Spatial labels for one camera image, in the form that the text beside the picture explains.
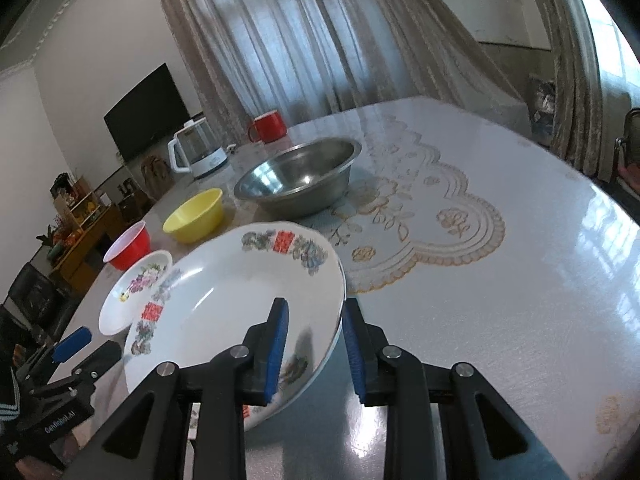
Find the wooden desk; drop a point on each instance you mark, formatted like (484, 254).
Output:
(85, 250)

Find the narrow beige curtain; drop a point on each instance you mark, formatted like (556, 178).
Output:
(575, 85)

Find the black leather sofa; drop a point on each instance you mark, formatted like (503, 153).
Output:
(35, 300)

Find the person's left forearm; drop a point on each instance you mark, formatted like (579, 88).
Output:
(10, 402)

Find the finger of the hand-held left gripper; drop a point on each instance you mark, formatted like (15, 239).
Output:
(72, 342)
(100, 357)

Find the stainless steel basin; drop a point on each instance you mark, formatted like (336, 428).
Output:
(300, 170)

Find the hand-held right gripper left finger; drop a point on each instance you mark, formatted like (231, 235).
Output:
(277, 355)

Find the dark bag bundle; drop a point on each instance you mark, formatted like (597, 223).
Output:
(544, 105)

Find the red enamel mug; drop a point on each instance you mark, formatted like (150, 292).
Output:
(270, 127)

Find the red plastic bowl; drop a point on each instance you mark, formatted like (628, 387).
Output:
(132, 252)

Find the wooden chair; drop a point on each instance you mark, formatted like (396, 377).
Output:
(155, 172)

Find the yellow plastic bowl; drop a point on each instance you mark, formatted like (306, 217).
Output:
(195, 220)

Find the green potted plant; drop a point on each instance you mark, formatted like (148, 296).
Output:
(45, 237)

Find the floral patterned tablecloth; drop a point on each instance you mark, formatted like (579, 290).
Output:
(500, 285)

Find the white glass electric kettle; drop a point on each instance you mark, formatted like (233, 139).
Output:
(200, 152)

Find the small floral white plate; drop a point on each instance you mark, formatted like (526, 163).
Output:
(132, 292)

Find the black flat television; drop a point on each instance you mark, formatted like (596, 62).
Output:
(145, 115)

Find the small wooden shelf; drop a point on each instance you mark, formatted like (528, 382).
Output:
(75, 200)

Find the wide beige sheer curtain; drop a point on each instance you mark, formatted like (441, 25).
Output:
(300, 35)

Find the large floral white plate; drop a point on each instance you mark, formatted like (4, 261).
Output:
(225, 290)

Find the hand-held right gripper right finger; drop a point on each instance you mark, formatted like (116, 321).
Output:
(356, 360)

